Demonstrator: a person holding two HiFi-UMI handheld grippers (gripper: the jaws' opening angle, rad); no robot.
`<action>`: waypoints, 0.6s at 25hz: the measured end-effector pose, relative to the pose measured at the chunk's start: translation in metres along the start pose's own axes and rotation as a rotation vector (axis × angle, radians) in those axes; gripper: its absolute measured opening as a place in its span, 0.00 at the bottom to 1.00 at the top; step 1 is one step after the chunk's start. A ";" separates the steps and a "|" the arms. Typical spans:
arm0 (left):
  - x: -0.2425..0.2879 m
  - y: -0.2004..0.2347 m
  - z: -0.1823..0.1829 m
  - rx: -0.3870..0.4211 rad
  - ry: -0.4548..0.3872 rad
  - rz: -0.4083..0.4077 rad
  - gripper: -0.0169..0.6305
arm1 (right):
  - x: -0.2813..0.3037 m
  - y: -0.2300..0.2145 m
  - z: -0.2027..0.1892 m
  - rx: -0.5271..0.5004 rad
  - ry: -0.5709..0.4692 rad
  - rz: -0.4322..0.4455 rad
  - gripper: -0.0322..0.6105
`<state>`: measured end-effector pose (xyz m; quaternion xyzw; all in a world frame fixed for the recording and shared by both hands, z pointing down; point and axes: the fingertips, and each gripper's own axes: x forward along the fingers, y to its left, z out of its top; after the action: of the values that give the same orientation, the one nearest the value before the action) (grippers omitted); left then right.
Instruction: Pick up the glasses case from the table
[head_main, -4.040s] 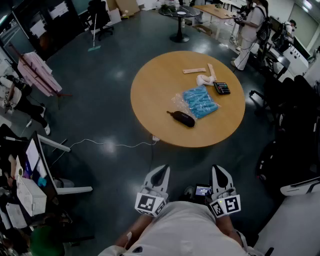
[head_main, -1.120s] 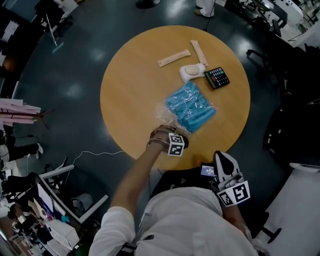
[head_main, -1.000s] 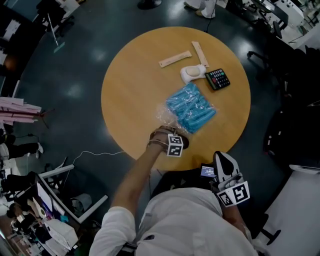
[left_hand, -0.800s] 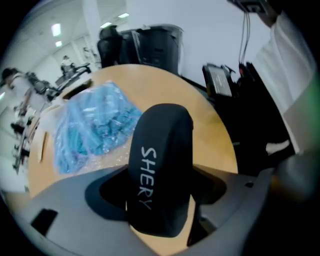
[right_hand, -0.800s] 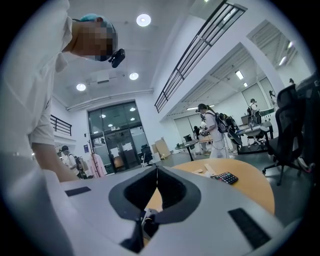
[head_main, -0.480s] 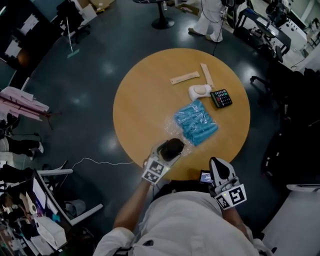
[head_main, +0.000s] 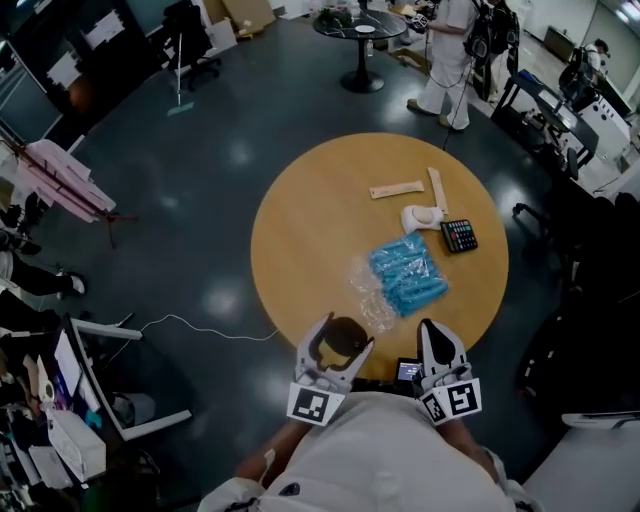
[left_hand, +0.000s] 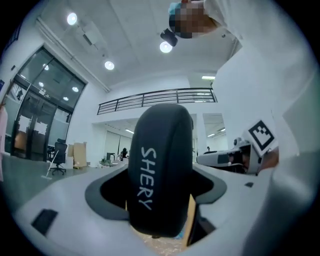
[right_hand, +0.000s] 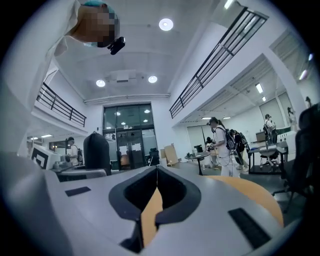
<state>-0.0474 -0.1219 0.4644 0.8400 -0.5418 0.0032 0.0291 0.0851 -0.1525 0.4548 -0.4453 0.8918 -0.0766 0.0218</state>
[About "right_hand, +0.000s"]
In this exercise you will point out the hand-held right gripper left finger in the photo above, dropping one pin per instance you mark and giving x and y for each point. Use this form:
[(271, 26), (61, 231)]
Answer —
[(100, 215)]

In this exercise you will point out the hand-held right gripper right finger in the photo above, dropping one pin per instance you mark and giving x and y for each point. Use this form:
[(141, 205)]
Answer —
[(212, 220)]

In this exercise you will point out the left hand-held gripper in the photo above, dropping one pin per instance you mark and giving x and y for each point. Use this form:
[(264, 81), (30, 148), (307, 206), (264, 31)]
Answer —
[(50, 156)]

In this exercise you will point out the black office chair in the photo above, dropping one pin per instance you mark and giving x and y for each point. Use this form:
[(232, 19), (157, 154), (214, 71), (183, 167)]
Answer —
[(154, 156), (96, 152), (305, 155)]

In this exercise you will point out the white paper sheet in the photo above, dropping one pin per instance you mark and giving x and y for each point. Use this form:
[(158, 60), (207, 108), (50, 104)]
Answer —
[(135, 147), (123, 150)]

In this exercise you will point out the black glass door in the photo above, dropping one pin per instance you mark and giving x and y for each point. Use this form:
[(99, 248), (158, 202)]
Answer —
[(130, 130)]

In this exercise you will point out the black round table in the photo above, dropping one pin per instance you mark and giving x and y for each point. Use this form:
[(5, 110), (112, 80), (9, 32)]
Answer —
[(197, 156)]

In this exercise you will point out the short black balcony railing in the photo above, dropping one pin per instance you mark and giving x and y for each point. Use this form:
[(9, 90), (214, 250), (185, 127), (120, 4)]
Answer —
[(62, 106)]

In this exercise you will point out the brown cardboard box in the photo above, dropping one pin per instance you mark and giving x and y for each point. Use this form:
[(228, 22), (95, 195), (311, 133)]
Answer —
[(170, 154)]

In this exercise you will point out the white ceiling pipe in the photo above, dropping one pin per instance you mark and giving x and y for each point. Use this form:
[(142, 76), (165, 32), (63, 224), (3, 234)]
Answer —
[(125, 98)]

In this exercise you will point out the black desk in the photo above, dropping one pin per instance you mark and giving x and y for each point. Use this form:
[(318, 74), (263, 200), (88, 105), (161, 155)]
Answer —
[(267, 150)]

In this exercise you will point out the round ceiling light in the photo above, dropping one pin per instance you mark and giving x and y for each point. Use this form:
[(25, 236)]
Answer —
[(152, 79), (100, 83), (166, 24)]

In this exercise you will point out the closed cardboard box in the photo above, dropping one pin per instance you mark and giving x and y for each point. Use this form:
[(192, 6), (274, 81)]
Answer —
[(260, 137)]

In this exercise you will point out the ceiling air vent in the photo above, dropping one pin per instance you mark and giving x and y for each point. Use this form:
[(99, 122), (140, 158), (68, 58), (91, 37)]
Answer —
[(123, 76)]

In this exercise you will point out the white machine cabinet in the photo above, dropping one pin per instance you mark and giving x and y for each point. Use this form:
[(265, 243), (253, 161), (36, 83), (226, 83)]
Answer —
[(287, 136)]

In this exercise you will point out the person's white shirt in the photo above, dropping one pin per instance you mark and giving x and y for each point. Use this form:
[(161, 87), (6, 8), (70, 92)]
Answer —
[(27, 75)]

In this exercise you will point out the rectangular ceiling light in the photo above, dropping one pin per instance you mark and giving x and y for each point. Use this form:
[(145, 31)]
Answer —
[(259, 88)]

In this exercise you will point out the person's head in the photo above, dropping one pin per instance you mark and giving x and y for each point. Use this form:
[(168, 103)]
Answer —
[(97, 27)]

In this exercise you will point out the long black balcony railing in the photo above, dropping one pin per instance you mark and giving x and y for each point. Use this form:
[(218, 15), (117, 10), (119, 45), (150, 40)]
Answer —
[(220, 60)]

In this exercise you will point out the teal head cap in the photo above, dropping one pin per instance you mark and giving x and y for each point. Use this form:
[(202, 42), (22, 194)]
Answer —
[(100, 3)]

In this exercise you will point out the black head-mounted camera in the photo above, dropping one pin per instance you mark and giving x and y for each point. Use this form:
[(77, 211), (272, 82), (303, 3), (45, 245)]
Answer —
[(117, 45)]

